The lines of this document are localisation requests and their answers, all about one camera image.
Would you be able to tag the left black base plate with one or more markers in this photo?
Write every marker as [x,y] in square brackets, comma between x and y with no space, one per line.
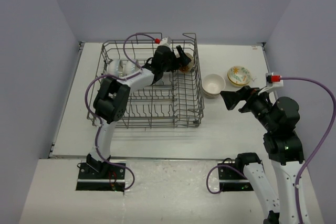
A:
[111,178]

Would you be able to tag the white blue-striped bowl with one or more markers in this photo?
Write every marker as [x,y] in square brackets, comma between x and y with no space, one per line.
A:
[130,68]
[115,68]

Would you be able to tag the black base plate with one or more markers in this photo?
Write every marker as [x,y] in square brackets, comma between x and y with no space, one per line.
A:
[229,180]
[111,178]

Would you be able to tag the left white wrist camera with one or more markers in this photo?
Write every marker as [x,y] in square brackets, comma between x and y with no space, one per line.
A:
[166,41]

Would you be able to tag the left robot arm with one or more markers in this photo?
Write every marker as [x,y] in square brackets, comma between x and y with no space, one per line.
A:
[111,100]

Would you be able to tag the grey wire dish rack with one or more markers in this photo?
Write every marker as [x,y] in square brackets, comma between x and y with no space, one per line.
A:
[175,100]

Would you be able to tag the beige floral bowl front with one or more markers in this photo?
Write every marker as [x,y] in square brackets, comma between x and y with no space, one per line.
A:
[211,96]

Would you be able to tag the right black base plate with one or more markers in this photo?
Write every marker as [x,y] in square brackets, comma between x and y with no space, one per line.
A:
[229,180]

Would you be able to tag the white green floral bowl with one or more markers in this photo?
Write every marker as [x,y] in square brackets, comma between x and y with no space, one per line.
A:
[239,76]

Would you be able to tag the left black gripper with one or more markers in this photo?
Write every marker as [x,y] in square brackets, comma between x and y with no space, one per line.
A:
[184,60]

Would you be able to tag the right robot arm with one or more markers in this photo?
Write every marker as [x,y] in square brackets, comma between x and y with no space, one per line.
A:
[284,149]

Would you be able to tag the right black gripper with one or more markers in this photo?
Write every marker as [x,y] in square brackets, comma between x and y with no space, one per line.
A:
[232,98]

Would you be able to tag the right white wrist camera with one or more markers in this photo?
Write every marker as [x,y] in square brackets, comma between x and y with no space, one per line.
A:
[273,82]

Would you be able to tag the beige floral bowl back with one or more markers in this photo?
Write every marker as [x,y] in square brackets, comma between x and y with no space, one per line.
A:
[189,67]

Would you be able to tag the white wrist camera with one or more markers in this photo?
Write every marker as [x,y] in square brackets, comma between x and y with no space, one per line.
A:
[166,41]
[273,82]

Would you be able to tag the beige floral bowl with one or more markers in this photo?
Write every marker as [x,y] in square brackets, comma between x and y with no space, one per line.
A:
[213,84]
[211,96]
[189,67]

